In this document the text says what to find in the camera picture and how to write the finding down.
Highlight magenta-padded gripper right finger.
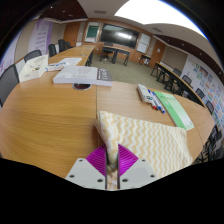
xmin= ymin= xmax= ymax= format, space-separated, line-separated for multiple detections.
xmin=117 ymin=143 xmax=158 ymax=190

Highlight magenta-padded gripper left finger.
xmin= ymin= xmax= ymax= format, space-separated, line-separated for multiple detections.
xmin=65 ymin=144 xmax=107 ymax=190

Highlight cream zigzag patterned towel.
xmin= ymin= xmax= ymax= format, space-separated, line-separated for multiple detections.
xmin=94 ymin=110 xmax=194 ymax=191

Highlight red whiteboard marker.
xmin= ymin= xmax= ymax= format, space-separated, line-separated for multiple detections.
xmin=147 ymin=89 xmax=158 ymax=111

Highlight blue whiteboard marker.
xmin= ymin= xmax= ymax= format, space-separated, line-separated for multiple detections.
xmin=151 ymin=90 xmax=166 ymax=115

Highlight green booklet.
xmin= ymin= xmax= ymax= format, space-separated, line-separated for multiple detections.
xmin=153 ymin=90 xmax=195 ymax=131

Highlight white whiteboard eraser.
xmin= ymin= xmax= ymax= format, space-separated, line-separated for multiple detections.
xmin=136 ymin=83 xmax=154 ymax=104

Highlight white book with dark spine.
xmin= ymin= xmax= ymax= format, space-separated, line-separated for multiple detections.
xmin=52 ymin=65 xmax=114 ymax=87

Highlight group of black chairs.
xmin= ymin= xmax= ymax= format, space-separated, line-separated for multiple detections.
xmin=171 ymin=67 xmax=224 ymax=164

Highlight long wooden side table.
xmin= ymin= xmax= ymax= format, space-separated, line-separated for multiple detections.
xmin=151 ymin=61 xmax=206 ymax=108

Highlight small blue and white packet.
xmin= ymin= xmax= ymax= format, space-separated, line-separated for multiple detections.
xmin=44 ymin=63 xmax=64 ymax=72

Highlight white printed paper sheet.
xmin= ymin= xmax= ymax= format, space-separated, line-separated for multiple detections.
xmin=57 ymin=57 xmax=83 ymax=68

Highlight small dark side table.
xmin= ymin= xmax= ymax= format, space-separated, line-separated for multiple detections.
xmin=139 ymin=53 xmax=152 ymax=67

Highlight white cardboard box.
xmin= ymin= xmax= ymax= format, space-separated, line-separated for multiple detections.
xmin=18 ymin=54 xmax=49 ymax=83

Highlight brown wooden door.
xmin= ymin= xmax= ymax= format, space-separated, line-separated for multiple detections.
xmin=63 ymin=21 xmax=81 ymax=48
xmin=148 ymin=39 xmax=167 ymax=69

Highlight black chair at desk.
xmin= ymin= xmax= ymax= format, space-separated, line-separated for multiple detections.
xmin=99 ymin=42 xmax=114 ymax=62

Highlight dark-legged wooden desk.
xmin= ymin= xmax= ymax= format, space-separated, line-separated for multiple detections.
xmin=102 ymin=45 xmax=131 ymax=67

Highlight black mesh office chair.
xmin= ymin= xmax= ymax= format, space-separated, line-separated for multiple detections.
xmin=0 ymin=63 xmax=20 ymax=108
xmin=23 ymin=49 xmax=43 ymax=64

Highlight row of black office chairs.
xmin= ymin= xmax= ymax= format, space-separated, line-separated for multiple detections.
xmin=47 ymin=38 xmax=73 ymax=58

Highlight purple standing banner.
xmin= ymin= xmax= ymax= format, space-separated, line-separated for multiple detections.
xmin=28 ymin=19 xmax=54 ymax=56

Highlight large ceiling light panel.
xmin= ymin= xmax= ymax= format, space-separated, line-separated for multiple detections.
xmin=114 ymin=0 xmax=208 ymax=39

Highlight colourful wall posters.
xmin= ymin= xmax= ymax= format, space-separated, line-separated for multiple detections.
xmin=188 ymin=54 xmax=224 ymax=124

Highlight white wall board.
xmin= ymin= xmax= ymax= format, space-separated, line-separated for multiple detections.
xmin=136 ymin=32 xmax=152 ymax=54

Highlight large black wall screen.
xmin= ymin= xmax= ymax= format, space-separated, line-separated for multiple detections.
xmin=100 ymin=23 xmax=141 ymax=50

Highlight green board in white frame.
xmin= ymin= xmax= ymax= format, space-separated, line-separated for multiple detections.
xmin=84 ymin=21 xmax=101 ymax=43

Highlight large purple wall banner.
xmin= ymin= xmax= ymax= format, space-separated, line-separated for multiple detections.
xmin=0 ymin=36 xmax=19 ymax=73

